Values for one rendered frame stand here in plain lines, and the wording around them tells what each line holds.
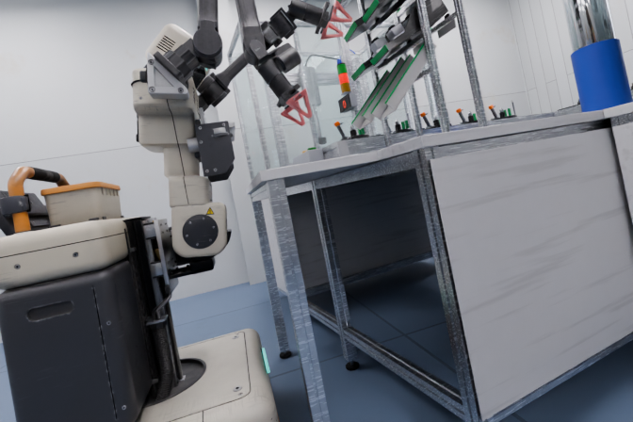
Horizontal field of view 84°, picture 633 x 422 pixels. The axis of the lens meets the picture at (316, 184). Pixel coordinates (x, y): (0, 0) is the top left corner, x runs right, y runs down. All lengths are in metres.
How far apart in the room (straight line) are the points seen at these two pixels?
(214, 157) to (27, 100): 3.29
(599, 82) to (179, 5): 3.70
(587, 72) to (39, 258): 1.88
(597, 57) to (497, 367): 1.21
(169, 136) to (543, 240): 1.13
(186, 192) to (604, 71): 1.57
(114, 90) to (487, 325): 3.73
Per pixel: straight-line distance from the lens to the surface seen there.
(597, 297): 1.36
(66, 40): 4.35
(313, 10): 1.28
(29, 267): 1.07
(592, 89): 1.76
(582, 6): 1.82
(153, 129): 1.20
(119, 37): 4.24
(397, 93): 1.21
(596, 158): 1.39
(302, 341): 1.03
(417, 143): 0.89
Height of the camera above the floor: 0.78
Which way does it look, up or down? 1 degrees up
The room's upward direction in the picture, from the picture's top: 11 degrees counter-clockwise
